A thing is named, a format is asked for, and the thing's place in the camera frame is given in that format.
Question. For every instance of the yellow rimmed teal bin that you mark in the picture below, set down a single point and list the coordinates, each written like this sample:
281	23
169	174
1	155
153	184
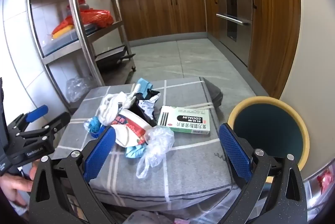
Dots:
267	124

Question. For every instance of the person's left hand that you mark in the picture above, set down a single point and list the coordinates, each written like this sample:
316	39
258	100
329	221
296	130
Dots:
13	187

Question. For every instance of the red plastic bag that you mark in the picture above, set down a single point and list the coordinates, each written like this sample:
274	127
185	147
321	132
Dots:
94	17

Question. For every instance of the blue face mask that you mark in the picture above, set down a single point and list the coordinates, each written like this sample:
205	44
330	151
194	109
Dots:
133	152

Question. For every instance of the wooden base cabinets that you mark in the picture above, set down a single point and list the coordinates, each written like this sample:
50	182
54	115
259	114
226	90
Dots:
162	12

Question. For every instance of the stainless steel oven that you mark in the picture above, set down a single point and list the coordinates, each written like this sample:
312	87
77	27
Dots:
231	20

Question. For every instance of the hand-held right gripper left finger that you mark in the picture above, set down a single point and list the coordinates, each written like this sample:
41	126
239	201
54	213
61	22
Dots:
100	153

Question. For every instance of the white green medicine box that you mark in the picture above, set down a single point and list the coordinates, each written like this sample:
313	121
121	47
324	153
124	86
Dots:
188	119

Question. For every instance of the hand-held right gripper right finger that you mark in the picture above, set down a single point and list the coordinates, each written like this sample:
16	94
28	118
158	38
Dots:
234	150

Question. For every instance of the grey plastic tray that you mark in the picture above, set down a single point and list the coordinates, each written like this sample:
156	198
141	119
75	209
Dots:
65	43

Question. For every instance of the steel shelf rack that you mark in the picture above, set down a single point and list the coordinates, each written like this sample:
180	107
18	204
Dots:
76	12

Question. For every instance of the white plastic bag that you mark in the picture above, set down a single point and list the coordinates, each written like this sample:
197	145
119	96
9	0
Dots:
110	106

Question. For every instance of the black dustpan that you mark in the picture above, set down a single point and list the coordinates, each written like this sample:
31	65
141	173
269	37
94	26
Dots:
112	59

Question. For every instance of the wooden cabinet side panel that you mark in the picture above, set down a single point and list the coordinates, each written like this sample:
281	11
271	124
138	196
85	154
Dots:
274	30

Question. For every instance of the red packet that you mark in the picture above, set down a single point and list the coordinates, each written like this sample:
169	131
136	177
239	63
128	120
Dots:
324	177

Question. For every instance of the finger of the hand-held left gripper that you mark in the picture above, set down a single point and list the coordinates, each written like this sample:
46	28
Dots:
56	122
38	112

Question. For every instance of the red white paper cup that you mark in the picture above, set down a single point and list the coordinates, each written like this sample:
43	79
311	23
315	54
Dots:
130	124

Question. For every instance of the yellow packet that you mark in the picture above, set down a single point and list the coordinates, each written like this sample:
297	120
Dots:
62	31

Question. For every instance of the grey striped rug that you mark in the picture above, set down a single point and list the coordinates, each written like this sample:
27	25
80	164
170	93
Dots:
188	158

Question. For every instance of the black white courier bag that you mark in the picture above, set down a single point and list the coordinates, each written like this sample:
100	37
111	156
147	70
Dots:
148	108

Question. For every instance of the red lidded jar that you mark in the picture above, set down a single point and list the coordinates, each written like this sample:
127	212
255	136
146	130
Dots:
84	5

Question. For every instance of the blue blister pack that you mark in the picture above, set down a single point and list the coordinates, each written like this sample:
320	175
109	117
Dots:
94	126

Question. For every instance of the crinkled clear plastic bag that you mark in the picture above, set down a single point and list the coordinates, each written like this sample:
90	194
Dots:
77	86

